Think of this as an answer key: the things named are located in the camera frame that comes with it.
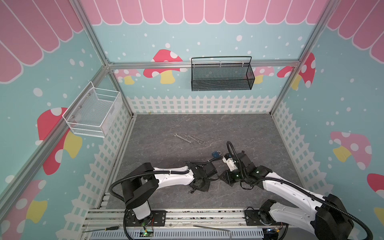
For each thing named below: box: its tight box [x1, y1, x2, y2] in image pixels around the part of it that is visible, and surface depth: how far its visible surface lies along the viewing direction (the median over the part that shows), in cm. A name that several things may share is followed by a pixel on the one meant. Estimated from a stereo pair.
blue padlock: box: [212, 150, 222, 158], surface depth 99 cm
